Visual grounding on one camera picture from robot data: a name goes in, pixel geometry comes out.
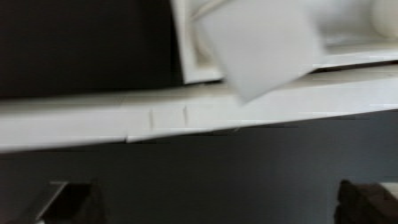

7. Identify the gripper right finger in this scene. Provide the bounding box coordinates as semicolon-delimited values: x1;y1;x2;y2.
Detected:
334;180;398;224

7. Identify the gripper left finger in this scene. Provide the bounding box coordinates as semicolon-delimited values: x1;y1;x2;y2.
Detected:
7;180;104;224

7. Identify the white U-shaped fence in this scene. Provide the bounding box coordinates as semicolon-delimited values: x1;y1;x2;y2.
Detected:
0;61;398;154

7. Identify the white table leg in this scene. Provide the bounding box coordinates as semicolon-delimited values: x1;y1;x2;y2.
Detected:
192;0;323;102

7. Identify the white square table top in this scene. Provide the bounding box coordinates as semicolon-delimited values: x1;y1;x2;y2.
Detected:
170;0;398;84

